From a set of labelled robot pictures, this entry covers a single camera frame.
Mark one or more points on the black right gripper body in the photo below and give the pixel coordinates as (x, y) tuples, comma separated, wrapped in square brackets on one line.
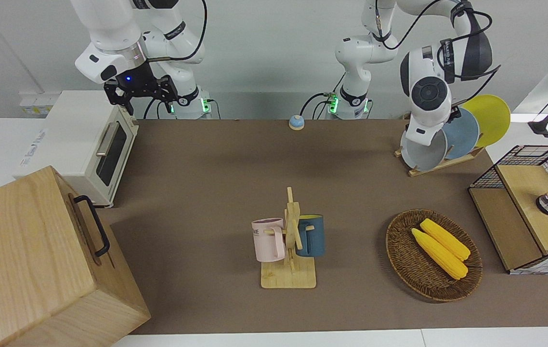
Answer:
[(136, 82)]

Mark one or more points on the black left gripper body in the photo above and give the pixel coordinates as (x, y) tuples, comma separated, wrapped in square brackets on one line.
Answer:
[(456, 114)]

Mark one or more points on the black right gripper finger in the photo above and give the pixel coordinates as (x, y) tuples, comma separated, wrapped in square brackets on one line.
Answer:
[(129, 106), (171, 100)]

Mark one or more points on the gray plate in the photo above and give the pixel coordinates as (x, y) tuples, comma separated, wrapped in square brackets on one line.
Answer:
[(423, 156)]

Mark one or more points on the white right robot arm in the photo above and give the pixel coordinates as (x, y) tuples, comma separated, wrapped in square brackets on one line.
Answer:
[(110, 29)]

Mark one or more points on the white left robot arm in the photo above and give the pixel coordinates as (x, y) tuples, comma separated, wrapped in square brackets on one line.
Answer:
[(428, 91)]

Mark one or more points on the light blue plate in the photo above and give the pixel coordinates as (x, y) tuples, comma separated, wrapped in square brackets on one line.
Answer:
[(464, 135)]

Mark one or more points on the yellow plate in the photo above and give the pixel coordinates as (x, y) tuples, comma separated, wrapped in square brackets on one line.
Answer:
[(490, 118)]

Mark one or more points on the wooden plate rack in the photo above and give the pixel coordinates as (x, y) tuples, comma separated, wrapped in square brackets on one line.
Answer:
[(416, 171)]

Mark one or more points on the wooden mug rack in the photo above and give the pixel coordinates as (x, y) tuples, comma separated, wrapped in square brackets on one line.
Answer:
[(288, 277)]

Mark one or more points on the cream toaster oven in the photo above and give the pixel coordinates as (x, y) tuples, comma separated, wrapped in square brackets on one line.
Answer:
[(76, 130)]

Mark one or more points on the white power strip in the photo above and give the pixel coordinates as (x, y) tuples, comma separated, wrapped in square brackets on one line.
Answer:
[(38, 108)]

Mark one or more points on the brown table mat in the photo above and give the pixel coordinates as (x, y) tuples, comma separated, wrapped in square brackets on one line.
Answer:
[(206, 193)]

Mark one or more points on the wooden shelf board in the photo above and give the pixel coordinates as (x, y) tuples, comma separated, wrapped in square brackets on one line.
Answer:
[(524, 193)]

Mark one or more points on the yellow corn cob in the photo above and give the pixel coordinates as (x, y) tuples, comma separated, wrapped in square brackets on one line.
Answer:
[(440, 255), (447, 238)]

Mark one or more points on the blue dome bell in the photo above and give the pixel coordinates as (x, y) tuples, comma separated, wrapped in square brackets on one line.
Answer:
[(296, 123)]

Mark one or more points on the brown wicker basket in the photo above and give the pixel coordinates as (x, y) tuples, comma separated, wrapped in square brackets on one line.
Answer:
[(409, 260)]

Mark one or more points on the pink mug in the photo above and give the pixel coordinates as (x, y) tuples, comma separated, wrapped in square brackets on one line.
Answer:
[(267, 241)]

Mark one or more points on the large wooden box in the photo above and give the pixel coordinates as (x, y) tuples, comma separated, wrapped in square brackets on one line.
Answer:
[(23, 250)]

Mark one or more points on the dark blue mug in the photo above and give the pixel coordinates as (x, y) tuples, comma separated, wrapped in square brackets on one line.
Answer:
[(312, 236)]

